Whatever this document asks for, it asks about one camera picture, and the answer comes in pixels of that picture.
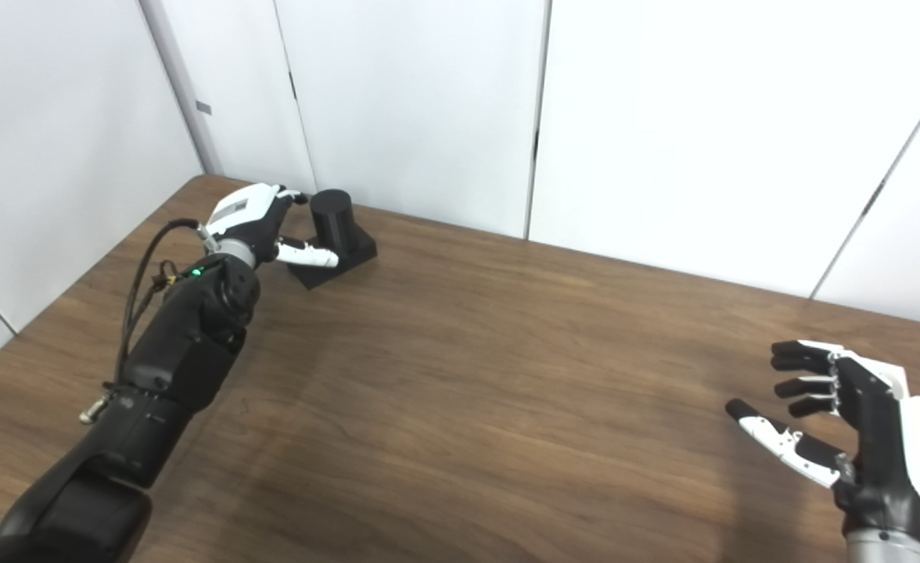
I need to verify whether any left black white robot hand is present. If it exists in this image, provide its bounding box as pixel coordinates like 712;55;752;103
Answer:
198;183;341;271

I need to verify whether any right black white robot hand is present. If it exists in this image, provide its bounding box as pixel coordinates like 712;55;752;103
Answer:
724;339;920;552

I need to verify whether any black peg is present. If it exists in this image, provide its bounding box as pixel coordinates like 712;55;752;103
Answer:
284;188;379;291

